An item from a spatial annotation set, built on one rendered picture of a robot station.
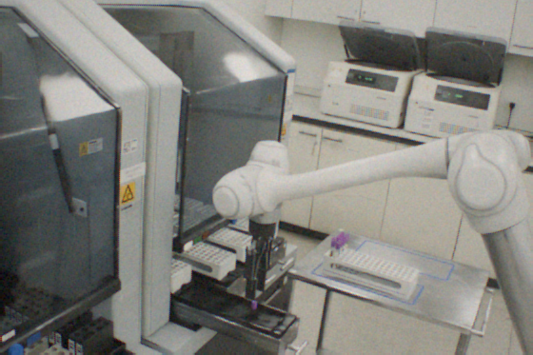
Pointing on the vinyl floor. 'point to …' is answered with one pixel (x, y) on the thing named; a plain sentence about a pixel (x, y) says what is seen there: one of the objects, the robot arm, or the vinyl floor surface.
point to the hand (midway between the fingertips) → (255, 285)
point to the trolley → (310, 273)
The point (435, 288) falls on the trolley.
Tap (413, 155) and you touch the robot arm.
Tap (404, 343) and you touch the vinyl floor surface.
